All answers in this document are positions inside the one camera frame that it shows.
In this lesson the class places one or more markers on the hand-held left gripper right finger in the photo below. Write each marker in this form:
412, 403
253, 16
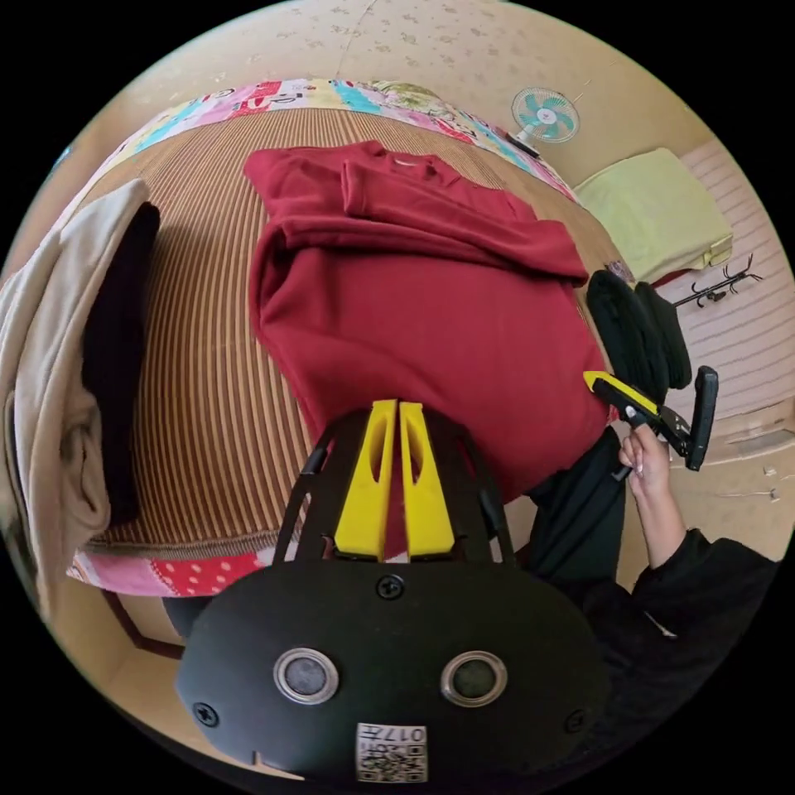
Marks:
428, 509

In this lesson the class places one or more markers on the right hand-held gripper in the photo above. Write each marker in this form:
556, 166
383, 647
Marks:
671, 430

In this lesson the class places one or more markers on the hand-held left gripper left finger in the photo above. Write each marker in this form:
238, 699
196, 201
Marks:
363, 497

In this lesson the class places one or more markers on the red long sleeve shirt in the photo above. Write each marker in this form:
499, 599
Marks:
422, 323

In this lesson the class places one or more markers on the person's right forearm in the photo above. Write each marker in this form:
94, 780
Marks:
659, 528

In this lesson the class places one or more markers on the person's right hand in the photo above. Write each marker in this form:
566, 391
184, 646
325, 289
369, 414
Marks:
649, 463

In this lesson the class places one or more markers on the black folded clothes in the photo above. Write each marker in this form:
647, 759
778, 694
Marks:
627, 329

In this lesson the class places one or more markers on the person's body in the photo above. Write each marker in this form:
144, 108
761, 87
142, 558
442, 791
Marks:
577, 528

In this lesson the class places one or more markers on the black coat rack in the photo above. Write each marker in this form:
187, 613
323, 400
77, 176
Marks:
720, 287

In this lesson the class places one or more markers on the pale yellow cloth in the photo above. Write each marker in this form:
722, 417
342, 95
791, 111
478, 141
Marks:
655, 214

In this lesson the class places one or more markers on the bed with striped woven mat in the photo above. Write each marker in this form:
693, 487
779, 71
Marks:
211, 348

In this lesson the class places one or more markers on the white and teal fan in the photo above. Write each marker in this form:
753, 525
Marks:
545, 115

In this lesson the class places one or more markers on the pile of clothes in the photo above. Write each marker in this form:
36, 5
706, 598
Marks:
56, 348

